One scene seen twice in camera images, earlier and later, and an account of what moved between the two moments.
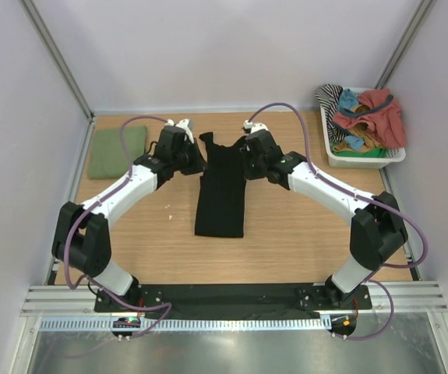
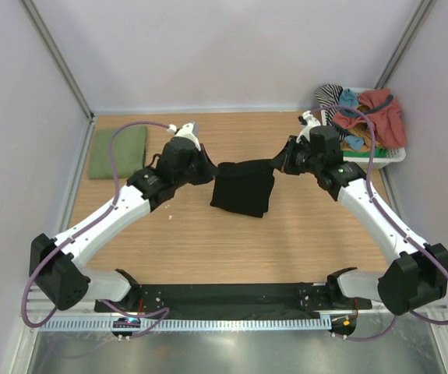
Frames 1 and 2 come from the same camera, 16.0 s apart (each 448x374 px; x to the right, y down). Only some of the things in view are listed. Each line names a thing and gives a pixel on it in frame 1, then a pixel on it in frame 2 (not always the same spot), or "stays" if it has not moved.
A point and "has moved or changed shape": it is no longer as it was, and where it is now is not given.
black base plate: (241, 298) stays
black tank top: (220, 200) has moved or changed shape
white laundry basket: (393, 154) stays
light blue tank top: (347, 98) stays
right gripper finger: (252, 169) → (283, 160)
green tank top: (107, 157) stays
